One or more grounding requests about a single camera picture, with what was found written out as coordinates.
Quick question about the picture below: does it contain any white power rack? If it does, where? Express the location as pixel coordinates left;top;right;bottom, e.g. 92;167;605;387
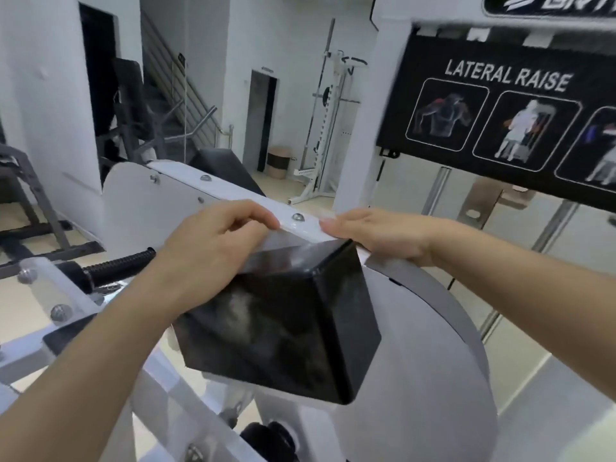
288;17;370;205

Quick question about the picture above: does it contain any dark grey gym machine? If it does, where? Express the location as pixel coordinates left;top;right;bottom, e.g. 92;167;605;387
96;57;168;188

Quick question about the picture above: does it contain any brown woven bin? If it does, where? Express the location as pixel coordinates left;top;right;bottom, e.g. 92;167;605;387
267;146;293;180

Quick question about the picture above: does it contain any person's right forearm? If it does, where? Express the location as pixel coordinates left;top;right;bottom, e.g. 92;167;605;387
428;221;616;402

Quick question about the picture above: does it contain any person's right hand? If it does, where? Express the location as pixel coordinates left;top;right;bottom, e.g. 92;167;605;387
320;208;439;268

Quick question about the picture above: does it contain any white gym machine frame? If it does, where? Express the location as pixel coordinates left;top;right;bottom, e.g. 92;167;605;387
0;0;616;462

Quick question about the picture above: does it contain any black metal rack frame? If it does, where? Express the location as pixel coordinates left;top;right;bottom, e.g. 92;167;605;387
0;144;106;280

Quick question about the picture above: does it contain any black angled bench pad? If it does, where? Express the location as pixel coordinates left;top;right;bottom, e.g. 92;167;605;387
189;148;267;198

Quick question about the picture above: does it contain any grey staircase with railing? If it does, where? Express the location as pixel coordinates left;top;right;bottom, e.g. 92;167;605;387
139;9;233;155

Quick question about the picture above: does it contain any black square cushion pad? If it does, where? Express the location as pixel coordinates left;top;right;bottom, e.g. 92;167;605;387
173;237;382;406

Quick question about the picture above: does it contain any person's left forearm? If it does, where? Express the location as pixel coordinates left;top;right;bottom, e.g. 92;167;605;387
0;264;193;462

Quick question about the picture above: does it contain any person's left hand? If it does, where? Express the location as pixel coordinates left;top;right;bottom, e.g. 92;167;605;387
153;199;281;316

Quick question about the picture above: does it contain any black exercise instruction placard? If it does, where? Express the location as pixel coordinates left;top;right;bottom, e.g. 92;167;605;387
375;27;616;213

